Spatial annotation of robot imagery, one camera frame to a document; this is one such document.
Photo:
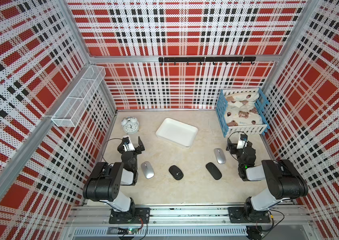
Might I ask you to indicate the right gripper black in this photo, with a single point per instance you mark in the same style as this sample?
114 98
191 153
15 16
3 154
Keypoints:
244 150

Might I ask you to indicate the silver mouse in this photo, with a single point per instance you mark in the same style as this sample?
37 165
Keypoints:
219 155
147 170

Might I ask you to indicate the white storage tray box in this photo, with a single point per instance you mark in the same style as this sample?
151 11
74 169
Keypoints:
177 133

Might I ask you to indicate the black rounded mouse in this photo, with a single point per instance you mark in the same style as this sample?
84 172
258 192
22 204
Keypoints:
176 172

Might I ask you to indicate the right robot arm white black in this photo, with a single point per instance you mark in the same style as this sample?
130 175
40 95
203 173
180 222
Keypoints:
283 183

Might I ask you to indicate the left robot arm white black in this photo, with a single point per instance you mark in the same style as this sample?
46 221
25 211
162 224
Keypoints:
105 181

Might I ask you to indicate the white alarm clock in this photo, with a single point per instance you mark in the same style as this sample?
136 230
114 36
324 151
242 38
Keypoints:
130 125

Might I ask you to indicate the blue white toy crib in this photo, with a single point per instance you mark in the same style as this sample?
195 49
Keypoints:
260 104

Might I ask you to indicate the bear print blanket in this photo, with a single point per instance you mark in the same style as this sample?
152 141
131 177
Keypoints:
245 115

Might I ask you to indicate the bear print pillow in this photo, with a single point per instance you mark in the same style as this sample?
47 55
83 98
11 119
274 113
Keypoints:
239 97

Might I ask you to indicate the green circuit board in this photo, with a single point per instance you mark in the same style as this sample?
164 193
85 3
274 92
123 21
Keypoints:
129 231

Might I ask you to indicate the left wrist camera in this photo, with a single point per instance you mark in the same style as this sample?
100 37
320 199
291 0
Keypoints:
127 144

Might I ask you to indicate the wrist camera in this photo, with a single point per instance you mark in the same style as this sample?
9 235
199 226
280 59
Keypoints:
242 141
127 144

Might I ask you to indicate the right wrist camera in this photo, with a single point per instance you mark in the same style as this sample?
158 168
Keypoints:
242 141

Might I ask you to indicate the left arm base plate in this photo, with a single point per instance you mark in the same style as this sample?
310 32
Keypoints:
135 216

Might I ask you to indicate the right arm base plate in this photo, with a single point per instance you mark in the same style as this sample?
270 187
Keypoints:
240 215

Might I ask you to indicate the white wire mesh shelf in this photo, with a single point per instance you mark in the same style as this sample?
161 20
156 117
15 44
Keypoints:
85 85

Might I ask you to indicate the black wall hook rail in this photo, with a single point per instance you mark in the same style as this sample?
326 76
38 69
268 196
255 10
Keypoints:
207 59

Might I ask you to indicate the aluminium front rail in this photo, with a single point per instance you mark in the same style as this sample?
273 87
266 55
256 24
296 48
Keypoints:
182 215

